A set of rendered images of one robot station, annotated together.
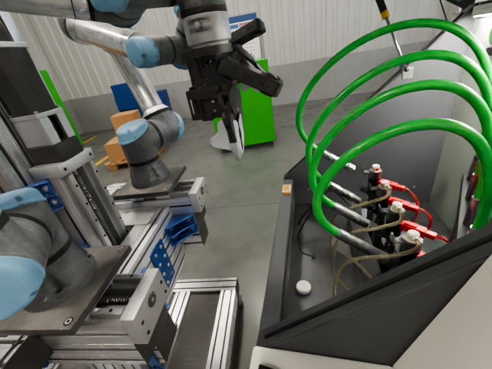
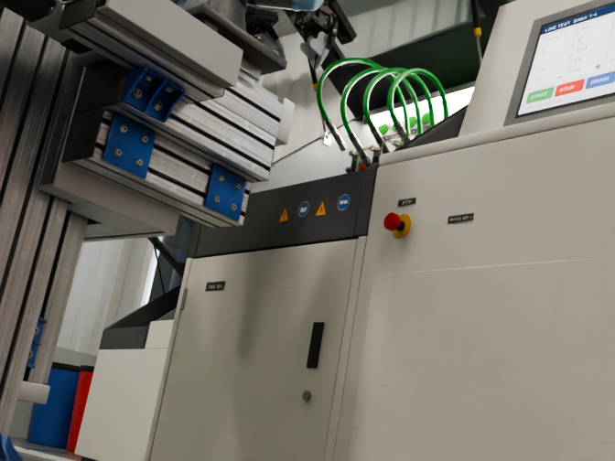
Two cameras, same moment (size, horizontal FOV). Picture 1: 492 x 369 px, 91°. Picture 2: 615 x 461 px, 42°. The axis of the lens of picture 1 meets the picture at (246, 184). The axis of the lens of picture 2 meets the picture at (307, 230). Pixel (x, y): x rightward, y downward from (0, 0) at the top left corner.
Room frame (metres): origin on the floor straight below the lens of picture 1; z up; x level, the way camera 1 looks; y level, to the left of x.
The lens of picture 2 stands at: (-0.55, 1.48, 0.32)
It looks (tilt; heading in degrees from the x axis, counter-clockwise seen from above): 16 degrees up; 303
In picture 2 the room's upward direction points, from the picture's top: 10 degrees clockwise
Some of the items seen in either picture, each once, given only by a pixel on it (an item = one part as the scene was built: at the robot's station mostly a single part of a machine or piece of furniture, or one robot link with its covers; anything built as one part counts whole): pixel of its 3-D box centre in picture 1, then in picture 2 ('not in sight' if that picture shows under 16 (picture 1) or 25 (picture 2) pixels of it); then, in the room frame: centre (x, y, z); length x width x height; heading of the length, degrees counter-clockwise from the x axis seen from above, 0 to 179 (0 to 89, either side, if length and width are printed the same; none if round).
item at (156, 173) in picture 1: (147, 168); not in sight; (0.91, 0.38, 1.09); 0.15 x 0.15 x 0.10
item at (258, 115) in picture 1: (240, 105); not in sight; (4.25, -0.15, 0.65); 0.95 x 0.86 x 1.30; 89
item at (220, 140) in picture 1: (225, 142); (317, 48); (0.46, 0.03, 1.28); 0.06 x 0.03 x 0.09; 73
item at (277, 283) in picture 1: (284, 247); (276, 219); (0.57, -0.09, 0.87); 0.62 x 0.04 x 0.16; 163
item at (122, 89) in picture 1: (145, 105); not in sight; (6.78, 2.26, 0.61); 1.26 x 0.48 x 1.22; 81
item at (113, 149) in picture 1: (133, 135); not in sight; (4.55, 1.91, 0.39); 1.20 x 0.85 x 0.79; 3
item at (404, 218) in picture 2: not in sight; (395, 223); (0.15, 0.09, 0.80); 0.05 x 0.04 x 0.05; 163
